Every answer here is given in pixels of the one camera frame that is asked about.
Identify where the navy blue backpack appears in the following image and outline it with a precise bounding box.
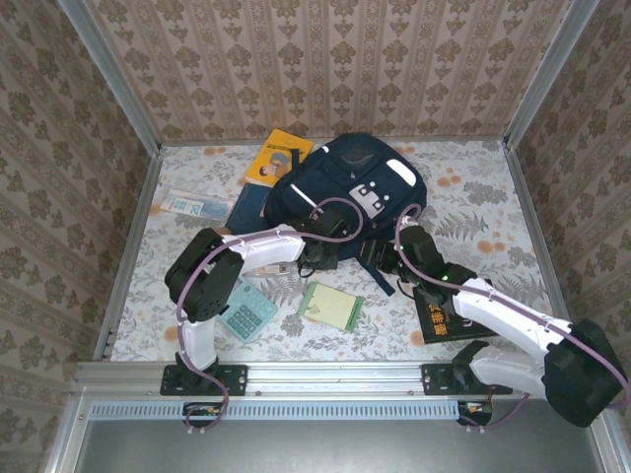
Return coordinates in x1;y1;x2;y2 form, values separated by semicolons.
263;131;429;297

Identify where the green notepad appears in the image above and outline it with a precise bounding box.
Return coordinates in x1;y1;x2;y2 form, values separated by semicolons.
298;281;365;333

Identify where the black book with deer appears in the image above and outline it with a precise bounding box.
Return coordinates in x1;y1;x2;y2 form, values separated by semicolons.
412;283;499;346

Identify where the navy blue book yellow label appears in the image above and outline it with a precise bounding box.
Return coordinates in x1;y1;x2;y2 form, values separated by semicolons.
225;182;272;236

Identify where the orange illustrated book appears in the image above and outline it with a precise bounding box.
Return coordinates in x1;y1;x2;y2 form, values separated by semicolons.
245;128;316;187

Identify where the teal calculator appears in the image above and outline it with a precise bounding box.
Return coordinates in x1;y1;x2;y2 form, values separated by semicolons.
216;275;279;342

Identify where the blue ruler set package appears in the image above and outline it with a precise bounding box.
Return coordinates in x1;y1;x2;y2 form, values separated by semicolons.
162;188;236;218

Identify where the floral tablecloth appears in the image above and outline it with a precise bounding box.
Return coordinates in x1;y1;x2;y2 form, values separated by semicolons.
110;140;568;364

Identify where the grey metal shelf plate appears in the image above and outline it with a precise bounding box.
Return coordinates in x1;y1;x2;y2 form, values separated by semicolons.
43;398;631;473

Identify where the aluminium table edge rail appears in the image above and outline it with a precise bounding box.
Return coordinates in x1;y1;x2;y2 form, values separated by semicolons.
73;359;612;395

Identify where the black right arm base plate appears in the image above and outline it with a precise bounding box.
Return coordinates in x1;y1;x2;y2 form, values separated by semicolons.
421;364;514;397

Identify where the slotted blue cable duct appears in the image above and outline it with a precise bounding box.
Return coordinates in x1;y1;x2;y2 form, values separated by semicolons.
91;399;462;422

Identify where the small wired connector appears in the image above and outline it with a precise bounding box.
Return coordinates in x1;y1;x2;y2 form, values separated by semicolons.
182;400;224;429
456;399;494;428

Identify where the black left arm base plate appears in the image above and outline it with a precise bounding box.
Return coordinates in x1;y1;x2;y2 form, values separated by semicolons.
160;365;248;397

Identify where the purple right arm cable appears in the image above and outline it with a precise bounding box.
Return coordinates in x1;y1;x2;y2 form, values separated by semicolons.
396;202;631;434

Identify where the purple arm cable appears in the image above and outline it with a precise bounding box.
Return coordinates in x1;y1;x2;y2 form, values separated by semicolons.
396;202;631;434
175;196;365;436

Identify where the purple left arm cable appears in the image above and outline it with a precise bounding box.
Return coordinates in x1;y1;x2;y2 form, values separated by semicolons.
175;196;365;436

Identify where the aluminium frame post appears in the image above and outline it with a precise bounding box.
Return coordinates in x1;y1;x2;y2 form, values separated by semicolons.
57;0;164;157
505;0;600;149

